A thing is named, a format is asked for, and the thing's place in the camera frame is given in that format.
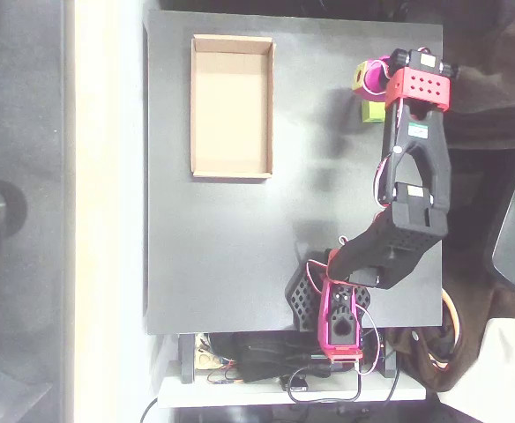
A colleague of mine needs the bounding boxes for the green cube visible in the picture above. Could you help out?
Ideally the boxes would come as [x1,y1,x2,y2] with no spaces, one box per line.
[361,100,387,123]

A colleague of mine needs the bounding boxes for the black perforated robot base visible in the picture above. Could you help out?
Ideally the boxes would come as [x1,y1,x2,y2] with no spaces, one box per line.
[285,250,373,334]

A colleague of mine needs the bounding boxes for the cardboard box tray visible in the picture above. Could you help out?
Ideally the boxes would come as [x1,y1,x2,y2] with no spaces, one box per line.
[190,33,276,180]

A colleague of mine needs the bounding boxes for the brown blanket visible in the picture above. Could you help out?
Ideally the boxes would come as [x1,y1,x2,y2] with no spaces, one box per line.
[442,2,515,115]

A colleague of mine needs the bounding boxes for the small black connector box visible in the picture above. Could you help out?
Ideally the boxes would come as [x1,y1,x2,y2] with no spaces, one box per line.
[281,374,310,393]

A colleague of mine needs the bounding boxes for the beige controller board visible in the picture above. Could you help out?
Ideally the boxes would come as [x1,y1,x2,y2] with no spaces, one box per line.
[194,334,223,370]

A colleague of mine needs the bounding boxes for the white cloth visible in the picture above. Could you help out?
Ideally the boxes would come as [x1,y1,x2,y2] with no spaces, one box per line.
[437,316,515,423]

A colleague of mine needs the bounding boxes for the white shelf board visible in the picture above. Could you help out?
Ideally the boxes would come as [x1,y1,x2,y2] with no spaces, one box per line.
[157,372,427,409]

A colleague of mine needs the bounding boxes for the orange cable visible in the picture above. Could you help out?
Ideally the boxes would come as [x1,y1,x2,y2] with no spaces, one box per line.
[441,288,461,369]

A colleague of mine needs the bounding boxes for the black looped cable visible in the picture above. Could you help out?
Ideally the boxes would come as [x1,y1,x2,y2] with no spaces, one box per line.
[286,365,402,404]

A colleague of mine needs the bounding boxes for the thin red black wires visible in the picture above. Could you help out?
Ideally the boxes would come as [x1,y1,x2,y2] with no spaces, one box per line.
[205,368,243,385]

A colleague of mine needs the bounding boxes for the black power cable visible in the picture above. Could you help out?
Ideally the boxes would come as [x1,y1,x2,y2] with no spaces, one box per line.
[139,396,160,423]

